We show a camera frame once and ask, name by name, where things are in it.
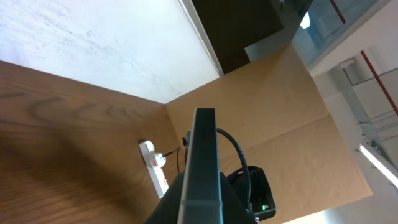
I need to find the white USB charger adapter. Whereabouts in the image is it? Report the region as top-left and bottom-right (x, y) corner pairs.
(149, 153), (166, 169)

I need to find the white power strip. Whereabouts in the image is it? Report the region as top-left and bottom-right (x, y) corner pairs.
(139, 141), (169, 198)

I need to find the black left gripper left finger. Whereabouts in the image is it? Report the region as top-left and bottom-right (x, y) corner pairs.
(144, 172), (184, 224)

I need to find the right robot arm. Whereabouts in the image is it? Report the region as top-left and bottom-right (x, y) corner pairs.
(226, 166), (276, 221)

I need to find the black USB charging cable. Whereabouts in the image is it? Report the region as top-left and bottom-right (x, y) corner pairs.
(162, 146), (187, 175)

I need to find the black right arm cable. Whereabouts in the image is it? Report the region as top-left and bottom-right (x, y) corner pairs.
(216, 127), (253, 212)

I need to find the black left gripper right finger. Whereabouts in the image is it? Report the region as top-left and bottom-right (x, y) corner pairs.
(220, 172), (256, 224)

